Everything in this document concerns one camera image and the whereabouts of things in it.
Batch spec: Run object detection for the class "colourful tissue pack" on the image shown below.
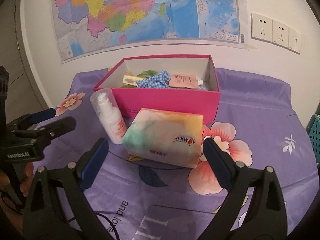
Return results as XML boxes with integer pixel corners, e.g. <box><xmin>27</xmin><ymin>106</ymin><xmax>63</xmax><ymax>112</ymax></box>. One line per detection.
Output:
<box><xmin>123</xmin><ymin>108</ymin><xmax>203</xmax><ymax>168</ymax></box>

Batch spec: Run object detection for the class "pink spout pouch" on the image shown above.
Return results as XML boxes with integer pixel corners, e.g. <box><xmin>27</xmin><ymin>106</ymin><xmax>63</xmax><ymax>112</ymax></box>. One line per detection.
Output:
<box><xmin>169</xmin><ymin>74</ymin><xmax>204</xmax><ymax>89</ymax></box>

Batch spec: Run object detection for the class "left hand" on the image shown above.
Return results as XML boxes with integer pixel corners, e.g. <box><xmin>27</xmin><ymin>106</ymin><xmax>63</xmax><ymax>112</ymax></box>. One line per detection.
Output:
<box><xmin>1</xmin><ymin>163</ymin><xmax>34</xmax><ymax>197</ymax></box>

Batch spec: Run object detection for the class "grey door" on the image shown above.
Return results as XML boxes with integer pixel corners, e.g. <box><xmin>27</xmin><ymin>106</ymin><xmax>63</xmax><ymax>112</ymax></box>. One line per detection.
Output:
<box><xmin>0</xmin><ymin>0</ymin><xmax>49</xmax><ymax>123</ymax></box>

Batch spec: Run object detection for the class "clear capped white bottle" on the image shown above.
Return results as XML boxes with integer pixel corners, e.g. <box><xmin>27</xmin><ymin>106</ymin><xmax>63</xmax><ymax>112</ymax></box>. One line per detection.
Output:
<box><xmin>89</xmin><ymin>88</ymin><xmax>127</xmax><ymax>145</ymax></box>

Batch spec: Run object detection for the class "purple floral bed sheet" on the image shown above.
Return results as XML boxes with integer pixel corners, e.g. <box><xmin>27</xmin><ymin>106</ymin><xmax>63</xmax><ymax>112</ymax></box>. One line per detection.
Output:
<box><xmin>41</xmin><ymin>69</ymin><xmax>318</xmax><ymax>239</ymax></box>

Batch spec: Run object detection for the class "cream tube in box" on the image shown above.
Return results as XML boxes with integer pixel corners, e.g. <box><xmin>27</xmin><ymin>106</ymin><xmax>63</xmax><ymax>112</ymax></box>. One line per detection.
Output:
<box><xmin>123</xmin><ymin>75</ymin><xmax>144</xmax><ymax>87</ymax></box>

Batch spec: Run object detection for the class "blue plastic basket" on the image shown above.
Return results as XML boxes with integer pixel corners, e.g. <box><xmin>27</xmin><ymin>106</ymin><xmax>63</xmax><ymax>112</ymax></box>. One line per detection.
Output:
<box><xmin>306</xmin><ymin>114</ymin><xmax>320</xmax><ymax>164</ymax></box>

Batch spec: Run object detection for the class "blue gingham cloth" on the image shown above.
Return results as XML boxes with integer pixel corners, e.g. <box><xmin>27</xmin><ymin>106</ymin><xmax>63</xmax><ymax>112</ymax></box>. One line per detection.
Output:
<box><xmin>137</xmin><ymin>70</ymin><xmax>171</xmax><ymax>89</ymax></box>

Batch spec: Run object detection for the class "pink cardboard box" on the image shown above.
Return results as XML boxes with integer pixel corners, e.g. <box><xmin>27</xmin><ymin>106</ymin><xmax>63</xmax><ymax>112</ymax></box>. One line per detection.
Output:
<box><xmin>93</xmin><ymin>54</ymin><xmax>220</xmax><ymax>124</ymax></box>

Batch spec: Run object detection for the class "black cable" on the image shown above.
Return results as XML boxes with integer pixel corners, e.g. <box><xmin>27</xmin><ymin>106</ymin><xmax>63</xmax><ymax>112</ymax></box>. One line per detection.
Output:
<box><xmin>67</xmin><ymin>211</ymin><xmax>121</xmax><ymax>240</ymax></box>

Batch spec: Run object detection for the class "colourful wall map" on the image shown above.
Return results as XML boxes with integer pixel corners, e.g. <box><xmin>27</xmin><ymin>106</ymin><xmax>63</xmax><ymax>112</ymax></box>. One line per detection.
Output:
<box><xmin>52</xmin><ymin>0</ymin><xmax>248</xmax><ymax>61</ymax></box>

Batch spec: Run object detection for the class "white wall switch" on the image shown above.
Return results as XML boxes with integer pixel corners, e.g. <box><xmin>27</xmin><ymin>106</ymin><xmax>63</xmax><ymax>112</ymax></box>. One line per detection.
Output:
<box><xmin>288</xmin><ymin>27</ymin><xmax>302</xmax><ymax>54</ymax></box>

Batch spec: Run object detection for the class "white wall socket panel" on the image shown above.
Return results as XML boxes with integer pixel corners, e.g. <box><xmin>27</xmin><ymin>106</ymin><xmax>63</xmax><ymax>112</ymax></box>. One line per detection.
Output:
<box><xmin>251</xmin><ymin>12</ymin><xmax>272</xmax><ymax>43</ymax></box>

